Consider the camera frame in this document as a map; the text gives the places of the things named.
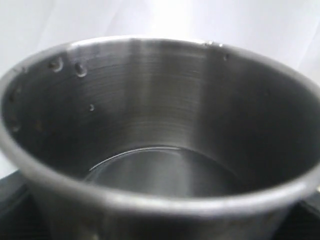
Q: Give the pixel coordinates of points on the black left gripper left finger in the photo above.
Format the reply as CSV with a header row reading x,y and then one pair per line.
x,y
20,218

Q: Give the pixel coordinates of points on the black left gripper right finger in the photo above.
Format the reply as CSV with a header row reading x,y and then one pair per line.
x,y
303,223

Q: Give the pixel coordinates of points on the stainless steel cup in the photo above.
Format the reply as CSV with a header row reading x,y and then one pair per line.
x,y
138,138

